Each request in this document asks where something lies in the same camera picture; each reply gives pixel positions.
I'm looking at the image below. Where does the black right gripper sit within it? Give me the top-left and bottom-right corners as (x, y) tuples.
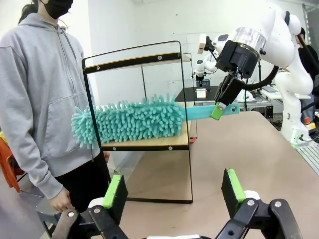
(211, 41), (261, 120)

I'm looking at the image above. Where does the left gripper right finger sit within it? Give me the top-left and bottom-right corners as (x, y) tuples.
(215, 168), (304, 239)

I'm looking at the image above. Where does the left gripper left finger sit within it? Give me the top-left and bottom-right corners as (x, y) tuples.
(51, 174), (130, 239)

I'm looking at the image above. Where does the teal microfibre duster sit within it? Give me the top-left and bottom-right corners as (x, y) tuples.
(71, 93), (240, 150)

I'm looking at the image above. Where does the person's right forearm grey sleeve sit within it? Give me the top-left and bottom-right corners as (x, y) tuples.
(13, 128), (65, 200)

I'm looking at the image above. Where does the person's right hand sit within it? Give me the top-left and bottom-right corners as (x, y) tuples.
(50, 187), (75, 213)

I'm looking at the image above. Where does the black crate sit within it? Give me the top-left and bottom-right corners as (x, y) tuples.
(195, 79), (212, 88)

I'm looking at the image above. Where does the black table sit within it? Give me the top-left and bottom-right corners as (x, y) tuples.
(174, 86), (220, 103)

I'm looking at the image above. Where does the grey metal chair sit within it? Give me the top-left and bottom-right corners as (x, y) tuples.
(36, 198), (63, 237)

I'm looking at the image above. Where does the person in black clothes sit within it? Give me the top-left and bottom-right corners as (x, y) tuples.
(298, 26), (319, 98)

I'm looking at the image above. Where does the person in grey hoodie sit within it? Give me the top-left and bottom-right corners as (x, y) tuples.
(0, 0), (112, 215)

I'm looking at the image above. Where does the black face mask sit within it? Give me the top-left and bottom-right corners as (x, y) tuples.
(41, 0), (74, 20)

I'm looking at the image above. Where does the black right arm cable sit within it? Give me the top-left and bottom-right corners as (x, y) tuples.
(243, 63), (280, 90)

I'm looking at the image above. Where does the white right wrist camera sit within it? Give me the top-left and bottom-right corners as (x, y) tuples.
(198, 34), (212, 55)

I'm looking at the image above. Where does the black frame wooden shelf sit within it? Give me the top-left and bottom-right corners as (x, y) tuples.
(81, 41), (197, 204)

